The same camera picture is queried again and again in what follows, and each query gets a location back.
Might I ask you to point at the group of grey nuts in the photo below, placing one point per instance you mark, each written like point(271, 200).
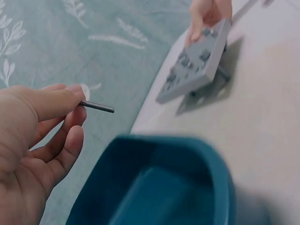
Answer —
point(187, 62)

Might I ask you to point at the flat grey plate with holes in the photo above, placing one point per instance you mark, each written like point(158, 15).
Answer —
point(211, 98)

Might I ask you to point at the grey plate with nuts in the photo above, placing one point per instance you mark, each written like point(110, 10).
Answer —
point(199, 68)

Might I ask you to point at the person's left hand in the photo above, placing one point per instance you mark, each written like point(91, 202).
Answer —
point(21, 150)

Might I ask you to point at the teal plastic bin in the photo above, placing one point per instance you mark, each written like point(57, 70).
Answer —
point(152, 182)

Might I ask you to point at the person's right hand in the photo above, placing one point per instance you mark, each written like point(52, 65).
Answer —
point(208, 11)

